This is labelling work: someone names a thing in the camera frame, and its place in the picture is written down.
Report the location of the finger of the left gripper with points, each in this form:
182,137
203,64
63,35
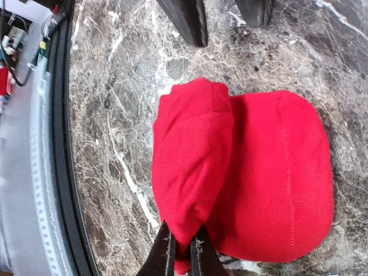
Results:
256,13
189,18

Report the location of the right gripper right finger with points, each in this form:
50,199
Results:
204,260

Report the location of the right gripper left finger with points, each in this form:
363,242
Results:
161,258

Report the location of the red Santa sock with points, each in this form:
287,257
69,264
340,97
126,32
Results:
255,169

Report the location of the white slotted cable duct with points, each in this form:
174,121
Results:
48,215

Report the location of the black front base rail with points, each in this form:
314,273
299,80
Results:
73,227

